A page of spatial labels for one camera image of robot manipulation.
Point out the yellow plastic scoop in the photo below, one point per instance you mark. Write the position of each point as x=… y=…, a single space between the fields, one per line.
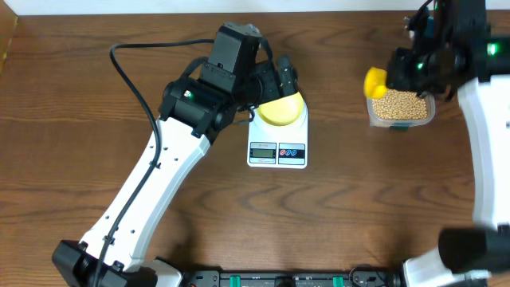
x=374 y=86

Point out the yellow plastic bowl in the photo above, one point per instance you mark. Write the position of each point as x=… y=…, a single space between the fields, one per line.
x=283 y=111

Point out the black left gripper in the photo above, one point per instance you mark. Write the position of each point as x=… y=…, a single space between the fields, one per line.
x=276 y=78

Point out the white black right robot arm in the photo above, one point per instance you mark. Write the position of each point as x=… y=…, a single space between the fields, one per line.
x=469 y=256

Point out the white digital kitchen scale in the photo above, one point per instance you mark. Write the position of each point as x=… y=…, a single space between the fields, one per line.
x=278 y=146

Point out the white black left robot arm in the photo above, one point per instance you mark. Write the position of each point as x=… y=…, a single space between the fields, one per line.
x=194 y=110

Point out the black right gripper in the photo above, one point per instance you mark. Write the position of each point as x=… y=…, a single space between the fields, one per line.
x=397 y=78

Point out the cardboard box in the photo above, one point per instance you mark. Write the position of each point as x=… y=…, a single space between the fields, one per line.
x=8 y=23

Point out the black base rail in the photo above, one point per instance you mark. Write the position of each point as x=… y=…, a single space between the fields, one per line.
x=356 y=277

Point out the clear container of soybeans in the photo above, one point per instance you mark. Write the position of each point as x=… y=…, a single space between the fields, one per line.
x=401 y=110

